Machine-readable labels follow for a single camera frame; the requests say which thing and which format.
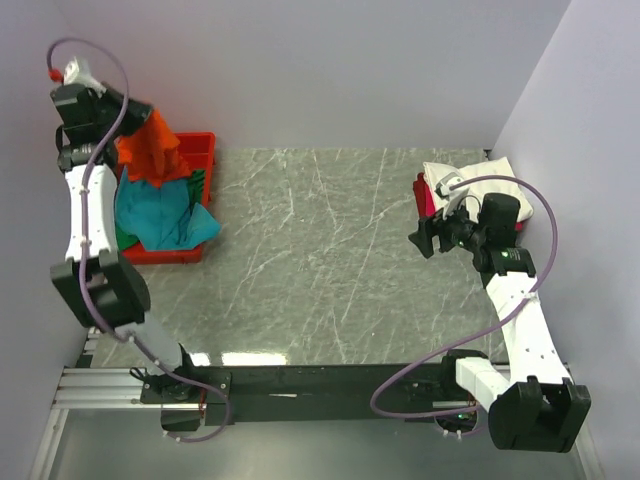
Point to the red plastic bin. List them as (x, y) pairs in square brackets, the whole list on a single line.
[(170, 224)]

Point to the aluminium rail frame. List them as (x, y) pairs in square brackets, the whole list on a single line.
[(83, 388)]

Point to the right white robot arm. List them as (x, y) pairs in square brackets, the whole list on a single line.
[(536, 406)]

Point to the blue t shirt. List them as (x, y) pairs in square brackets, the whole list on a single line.
[(160, 215)]

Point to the green t shirt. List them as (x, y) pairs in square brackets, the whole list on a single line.
[(199, 186)]

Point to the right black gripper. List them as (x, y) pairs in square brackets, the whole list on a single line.
[(429, 227)]

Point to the folded red t shirt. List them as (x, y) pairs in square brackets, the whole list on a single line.
[(471, 198)]

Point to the black mounting base bar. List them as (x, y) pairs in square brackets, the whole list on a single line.
[(265, 393)]

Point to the folded white t shirt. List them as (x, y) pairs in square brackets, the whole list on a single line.
[(499, 170)]

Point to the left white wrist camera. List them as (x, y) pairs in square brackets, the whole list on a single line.
[(77, 72)]

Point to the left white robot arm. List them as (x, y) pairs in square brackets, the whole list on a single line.
[(99, 285)]

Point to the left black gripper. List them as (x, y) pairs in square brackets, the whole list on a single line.
[(137, 114)]

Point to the orange t shirt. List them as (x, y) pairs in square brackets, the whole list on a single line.
[(151, 153)]

